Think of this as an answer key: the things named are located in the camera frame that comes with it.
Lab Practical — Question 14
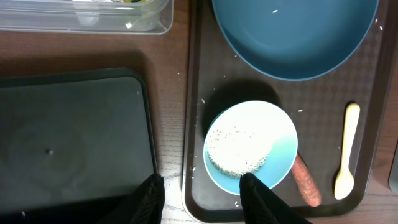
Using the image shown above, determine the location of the yellow green snack wrapper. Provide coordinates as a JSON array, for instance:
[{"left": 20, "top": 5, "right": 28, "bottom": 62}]
[{"left": 106, "top": 0, "right": 149, "bottom": 4}]

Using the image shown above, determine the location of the black waste bin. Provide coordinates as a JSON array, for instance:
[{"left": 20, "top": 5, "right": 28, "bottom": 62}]
[{"left": 1, "top": 68, "right": 157, "bottom": 216}]

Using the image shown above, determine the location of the dark brown serving tray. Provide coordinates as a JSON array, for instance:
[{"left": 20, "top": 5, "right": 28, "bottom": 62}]
[{"left": 182, "top": 1, "right": 397, "bottom": 223}]

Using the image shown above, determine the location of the grey dishwasher rack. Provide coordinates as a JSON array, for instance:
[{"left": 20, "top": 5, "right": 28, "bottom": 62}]
[{"left": 388, "top": 144, "right": 398, "bottom": 194}]

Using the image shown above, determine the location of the cream plastic spoon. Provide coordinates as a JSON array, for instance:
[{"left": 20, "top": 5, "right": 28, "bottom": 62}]
[{"left": 334, "top": 103, "right": 361, "bottom": 200}]

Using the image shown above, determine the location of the orange carrot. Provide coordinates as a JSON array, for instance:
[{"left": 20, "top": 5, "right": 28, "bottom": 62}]
[{"left": 291, "top": 153, "right": 322, "bottom": 207}]

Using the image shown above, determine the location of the clear plastic waste bin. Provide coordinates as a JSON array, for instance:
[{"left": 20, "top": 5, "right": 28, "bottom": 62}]
[{"left": 1, "top": 0, "right": 174, "bottom": 35}]

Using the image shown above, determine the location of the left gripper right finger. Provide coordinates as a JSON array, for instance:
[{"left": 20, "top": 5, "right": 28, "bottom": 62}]
[{"left": 239, "top": 173, "right": 311, "bottom": 224}]

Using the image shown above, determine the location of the dark blue plate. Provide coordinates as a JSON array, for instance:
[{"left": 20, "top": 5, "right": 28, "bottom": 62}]
[{"left": 212, "top": 0, "right": 379, "bottom": 81}]

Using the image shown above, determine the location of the light blue rice bowl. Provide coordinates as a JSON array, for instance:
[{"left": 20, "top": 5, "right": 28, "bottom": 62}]
[{"left": 203, "top": 101, "right": 298, "bottom": 195}]

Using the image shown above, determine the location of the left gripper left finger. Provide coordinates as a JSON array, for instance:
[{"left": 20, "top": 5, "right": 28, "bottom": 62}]
[{"left": 96, "top": 174, "right": 165, "bottom": 224}]

